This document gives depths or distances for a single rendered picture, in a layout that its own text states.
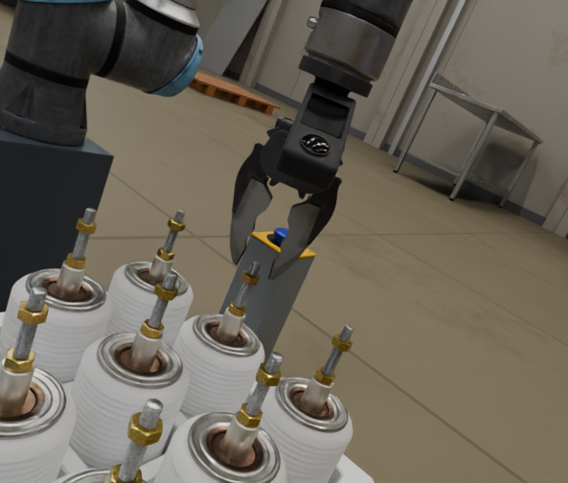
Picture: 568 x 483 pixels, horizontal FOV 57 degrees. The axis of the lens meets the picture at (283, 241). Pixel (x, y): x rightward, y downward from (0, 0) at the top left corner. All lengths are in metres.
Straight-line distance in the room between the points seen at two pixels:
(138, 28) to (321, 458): 0.65
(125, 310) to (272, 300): 0.20
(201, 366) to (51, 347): 0.14
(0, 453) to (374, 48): 0.41
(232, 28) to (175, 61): 9.24
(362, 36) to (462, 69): 7.75
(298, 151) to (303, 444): 0.26
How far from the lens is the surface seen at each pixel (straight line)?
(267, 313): 0.71
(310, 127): 0.43
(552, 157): 7.71
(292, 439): 0.50
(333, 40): 0.48
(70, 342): 0.54
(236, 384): 0.55
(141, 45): 0.86
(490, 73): 8.09
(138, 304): 0.60
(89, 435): 0.49
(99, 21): 0.84
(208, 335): 0.55
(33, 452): 0.40
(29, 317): 0.37
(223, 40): 10.07
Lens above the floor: 0.52
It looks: 17 degrees down
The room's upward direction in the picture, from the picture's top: 23 degrees clockwise
